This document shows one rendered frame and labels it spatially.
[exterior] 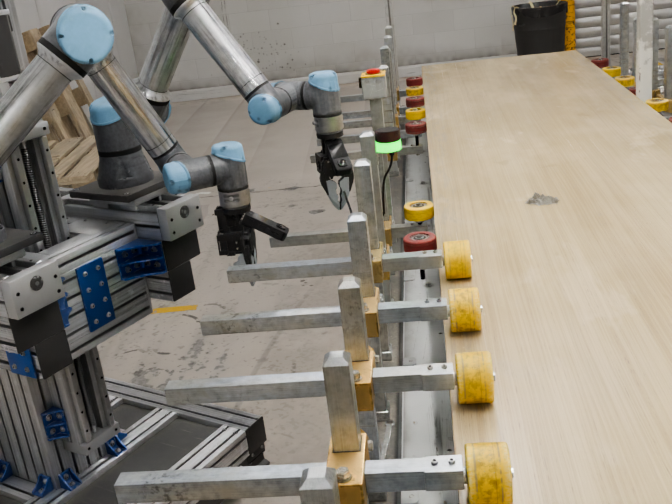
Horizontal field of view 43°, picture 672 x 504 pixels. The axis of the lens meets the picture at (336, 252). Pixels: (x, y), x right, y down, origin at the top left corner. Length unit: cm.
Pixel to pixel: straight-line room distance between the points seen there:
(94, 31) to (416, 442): 107
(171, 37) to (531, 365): 135
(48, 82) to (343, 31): 799
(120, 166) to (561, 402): 141
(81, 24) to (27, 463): 134
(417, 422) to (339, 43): 813
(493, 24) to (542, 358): 848
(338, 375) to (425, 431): 75
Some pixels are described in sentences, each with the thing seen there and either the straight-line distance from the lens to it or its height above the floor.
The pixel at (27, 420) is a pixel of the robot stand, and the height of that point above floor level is 45.
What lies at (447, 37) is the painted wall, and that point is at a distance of 979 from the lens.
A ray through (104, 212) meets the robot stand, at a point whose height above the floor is 97.
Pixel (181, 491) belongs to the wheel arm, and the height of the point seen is 95.
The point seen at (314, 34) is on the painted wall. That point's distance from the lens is 976.
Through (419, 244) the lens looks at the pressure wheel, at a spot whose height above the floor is 90.
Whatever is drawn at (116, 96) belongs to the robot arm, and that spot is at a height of 132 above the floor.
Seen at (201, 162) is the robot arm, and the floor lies 115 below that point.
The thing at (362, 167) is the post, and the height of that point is 115.
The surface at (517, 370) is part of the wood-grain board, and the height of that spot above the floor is 90.
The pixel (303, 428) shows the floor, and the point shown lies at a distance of 305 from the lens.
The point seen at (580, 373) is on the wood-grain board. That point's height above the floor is 90.
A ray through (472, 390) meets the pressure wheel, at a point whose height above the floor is 94.
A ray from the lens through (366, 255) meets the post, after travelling 156.
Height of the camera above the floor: 161
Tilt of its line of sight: 21 degrees down
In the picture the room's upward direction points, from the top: 7 degrees counter-clockwise
